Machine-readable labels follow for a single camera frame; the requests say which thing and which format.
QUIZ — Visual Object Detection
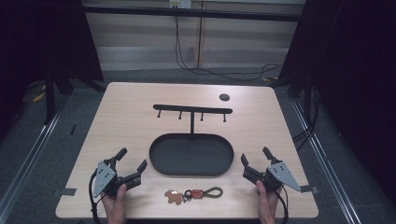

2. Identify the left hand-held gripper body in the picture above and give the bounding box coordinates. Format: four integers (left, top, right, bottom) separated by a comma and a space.
92, 157, 140, 199

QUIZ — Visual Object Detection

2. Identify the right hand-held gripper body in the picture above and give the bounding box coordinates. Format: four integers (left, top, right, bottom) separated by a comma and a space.
242, 160, 302, 192

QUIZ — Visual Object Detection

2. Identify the person's left hand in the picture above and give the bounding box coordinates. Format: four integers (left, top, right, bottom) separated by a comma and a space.
100, 183, 128, 224

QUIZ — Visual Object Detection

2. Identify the person's right hand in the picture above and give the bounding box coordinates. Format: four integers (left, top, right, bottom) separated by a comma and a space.
255, 180, 283, 224

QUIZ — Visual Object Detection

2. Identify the grey tape piece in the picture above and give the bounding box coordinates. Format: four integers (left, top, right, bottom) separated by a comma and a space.
60, 187, 78, 197
300, 184, 319, 195

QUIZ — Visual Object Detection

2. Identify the black key rack with tray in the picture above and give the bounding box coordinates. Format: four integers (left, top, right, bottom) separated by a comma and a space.
148, 104, 235, 177

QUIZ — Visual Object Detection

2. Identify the yellow floor tape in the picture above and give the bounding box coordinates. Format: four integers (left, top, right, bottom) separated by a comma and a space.
32, 84, 47, 104

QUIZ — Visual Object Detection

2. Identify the black curtain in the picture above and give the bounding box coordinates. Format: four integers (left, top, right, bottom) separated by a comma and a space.
270, 0, 396, 200
0, 0, 105, 138

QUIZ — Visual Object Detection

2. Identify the black horizontal metal bar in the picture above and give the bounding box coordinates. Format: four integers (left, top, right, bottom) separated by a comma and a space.
81, 4, 303, 22

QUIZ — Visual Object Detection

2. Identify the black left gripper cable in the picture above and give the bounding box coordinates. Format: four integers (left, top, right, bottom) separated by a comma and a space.
88, 169, 103, 224

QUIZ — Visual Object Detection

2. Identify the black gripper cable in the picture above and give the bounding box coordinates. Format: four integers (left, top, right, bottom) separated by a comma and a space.
88, 169, 103, 224
274, 188, 290, 224

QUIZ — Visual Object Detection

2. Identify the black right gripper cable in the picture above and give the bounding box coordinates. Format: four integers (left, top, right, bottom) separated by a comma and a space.
274, 188, 290, 224

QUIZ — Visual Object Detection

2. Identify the black floor cable bundle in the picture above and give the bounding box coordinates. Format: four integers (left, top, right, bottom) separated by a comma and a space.
291, 85, 322, 152

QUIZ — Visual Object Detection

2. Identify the metal floor rail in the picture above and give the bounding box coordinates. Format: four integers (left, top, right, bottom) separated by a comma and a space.
0, 92, 70, 218
290, 96, 363, 224

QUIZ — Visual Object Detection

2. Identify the keychain with brown bear charm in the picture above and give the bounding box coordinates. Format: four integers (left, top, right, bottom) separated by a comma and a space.
163, 186, 224, 206

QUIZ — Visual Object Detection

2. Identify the black wall cable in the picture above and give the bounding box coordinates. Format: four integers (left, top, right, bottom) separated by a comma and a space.
174, 14, 284, 82

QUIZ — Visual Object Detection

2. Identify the white wall power outlet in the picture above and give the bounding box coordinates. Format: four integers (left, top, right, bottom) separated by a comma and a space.
169, 0, 192, 9

